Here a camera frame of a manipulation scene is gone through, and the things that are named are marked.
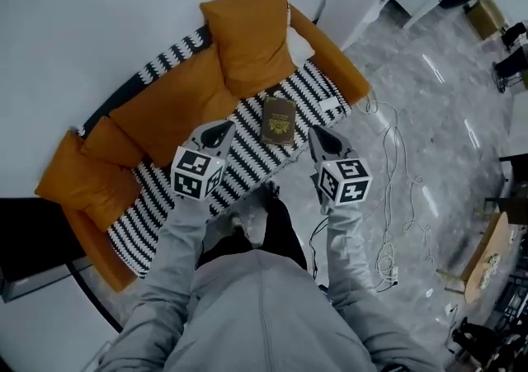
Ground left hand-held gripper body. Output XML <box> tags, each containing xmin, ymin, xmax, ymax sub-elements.
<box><xmin>170</xmin><ymin>120</ymin><xmax>237</xmax><ymax>201</ymax></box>

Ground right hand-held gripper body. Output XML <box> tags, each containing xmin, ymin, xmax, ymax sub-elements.
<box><xmin>308</xmin><ymin>125</ymin><xmax>374</xmax><ymax>207</ymax></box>

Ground black white patterned sofa seat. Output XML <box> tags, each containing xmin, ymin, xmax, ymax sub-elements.
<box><xmin>76</xmin><ymin>24</ymin><xmax>352</xmax><ymax>280</ymax></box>

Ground brown book with gold print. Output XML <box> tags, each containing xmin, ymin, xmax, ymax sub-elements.
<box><xmin>260</xmin><ymin>96</ymin><xmax>297</xmax><ymax>146</ymax></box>

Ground person's left forearm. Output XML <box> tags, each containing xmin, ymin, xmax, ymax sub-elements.
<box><xmin>138</xmin><ymin>195</ymin><xmax>212</xmax><ymax>322</ymax></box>

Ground person's right forearm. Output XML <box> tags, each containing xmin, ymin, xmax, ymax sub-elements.
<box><xmin>319</xmin><ymin>201</ymin><xmax>375</xmax><ymax>309</ymax></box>

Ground person's shoe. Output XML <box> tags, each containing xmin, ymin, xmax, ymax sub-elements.
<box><xmin>228</xmin><ymin>212</ymin><xmax>249</xmax><ymax>237</ymax></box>

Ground long orange back cushion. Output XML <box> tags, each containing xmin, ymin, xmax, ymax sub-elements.
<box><xmin>108</xmin><ymin>45</ymin><xmax>241</xmax><ymax>168</ymax></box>

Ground white flat adapter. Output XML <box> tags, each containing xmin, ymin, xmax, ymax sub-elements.
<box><xmin>318</xmin><ymin>97</ymin><xmax>348</xmax><ymax>111</ymax></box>

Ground person's black trouser legs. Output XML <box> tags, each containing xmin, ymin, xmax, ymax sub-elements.
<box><xmin>196</xmin><ymin>185</ymin><xmax>309</xmax><ymax>271</ymax></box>

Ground plump orange side cushion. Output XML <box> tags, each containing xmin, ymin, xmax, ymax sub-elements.
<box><xmin>34</xmin><ymin>129</ymin><xmax>142</xmax><ymax>233</ymax></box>

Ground white pillow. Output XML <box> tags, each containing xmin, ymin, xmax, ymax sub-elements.
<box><xmin>287</xmin><ymin>26</ymin><xmax>317</xmax><ymax>69</ymax></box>

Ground large square orange cushion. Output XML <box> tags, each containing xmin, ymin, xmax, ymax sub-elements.
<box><xmin>199</xmin><ymin>0</ymin><xmax>299</xmax><ymax>98</ymax></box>

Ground person's grey hoodie torso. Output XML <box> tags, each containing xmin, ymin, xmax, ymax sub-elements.
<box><xmin>95</xmin><ymin>247</ymin><xmax>446</xmax><ymax>372</ymax></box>

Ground black low cabinet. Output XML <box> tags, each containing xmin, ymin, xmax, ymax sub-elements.
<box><xmin>0</xmin><ymin>195</ymin><xmax>94</xmax><ymax>304</ymax></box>

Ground black chair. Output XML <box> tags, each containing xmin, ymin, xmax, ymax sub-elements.
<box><xmin>492</xmin><ymin>20</ymin><xmax>528</xmax><ymax>94</ymax></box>

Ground golden square stool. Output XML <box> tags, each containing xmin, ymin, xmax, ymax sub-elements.
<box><xmin>466</xmin><ymin>0</ymin><xmax>507</xmax><ymax>40</ymax></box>

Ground long white cable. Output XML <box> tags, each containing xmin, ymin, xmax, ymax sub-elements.
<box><xmin>356</xmin><ymin>98</ymin><xmax>439</xmax><ymax>294</ymax></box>

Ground thin black cable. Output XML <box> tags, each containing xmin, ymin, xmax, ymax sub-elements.
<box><xmin>308</xmin><ymin>216</ymin><xmax>332</xmax><ymax>285</ymax></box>

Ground orange sofa frame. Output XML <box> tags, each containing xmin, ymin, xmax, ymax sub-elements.
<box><xmin>61</xmin><ymin>2</ymin><xmax>371</xmax><ymax>293</ymax></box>

